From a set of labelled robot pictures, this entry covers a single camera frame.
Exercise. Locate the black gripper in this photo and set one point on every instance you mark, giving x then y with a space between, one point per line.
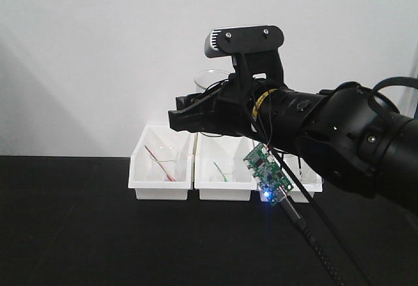
240 111

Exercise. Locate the clear glass beaker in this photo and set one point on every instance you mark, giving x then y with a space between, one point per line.
208 77

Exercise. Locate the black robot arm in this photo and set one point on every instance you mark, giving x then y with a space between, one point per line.
352 136

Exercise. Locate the clear beaker in left bin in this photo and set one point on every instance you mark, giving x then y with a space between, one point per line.
169 156

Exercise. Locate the clear beaker in bin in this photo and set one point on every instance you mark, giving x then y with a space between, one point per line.
169 156
227 168

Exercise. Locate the clear beaker in middle bin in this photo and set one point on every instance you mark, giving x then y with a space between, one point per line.
227 168

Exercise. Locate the white left storage bin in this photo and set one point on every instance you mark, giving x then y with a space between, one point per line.
142 171

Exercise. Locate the white storage bin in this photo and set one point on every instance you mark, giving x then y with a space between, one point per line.
142 171
311 181
222 149

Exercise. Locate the white middle storage bin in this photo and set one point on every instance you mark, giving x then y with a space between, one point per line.
222 149

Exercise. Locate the red stirring rod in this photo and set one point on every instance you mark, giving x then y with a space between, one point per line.
159 163

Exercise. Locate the green stirring rod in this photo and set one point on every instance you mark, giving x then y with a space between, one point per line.
221 172

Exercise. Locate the green circuit board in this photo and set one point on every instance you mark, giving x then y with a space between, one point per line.
273 183

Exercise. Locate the white right storage bin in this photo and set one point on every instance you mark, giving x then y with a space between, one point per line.
311 181

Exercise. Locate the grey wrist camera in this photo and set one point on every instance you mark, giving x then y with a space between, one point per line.
227 41

